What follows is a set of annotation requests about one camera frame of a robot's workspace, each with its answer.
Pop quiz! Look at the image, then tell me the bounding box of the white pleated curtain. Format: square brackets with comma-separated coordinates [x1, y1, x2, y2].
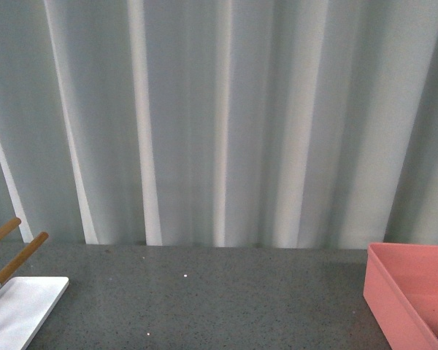
[0, 1, 438, 249]

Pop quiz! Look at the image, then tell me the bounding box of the pink plastic box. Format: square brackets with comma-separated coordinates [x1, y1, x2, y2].
[363, 243, 438, 349]

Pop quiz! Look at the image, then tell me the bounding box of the white towel rack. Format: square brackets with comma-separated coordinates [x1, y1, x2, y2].
[0, 232, 69, 349]

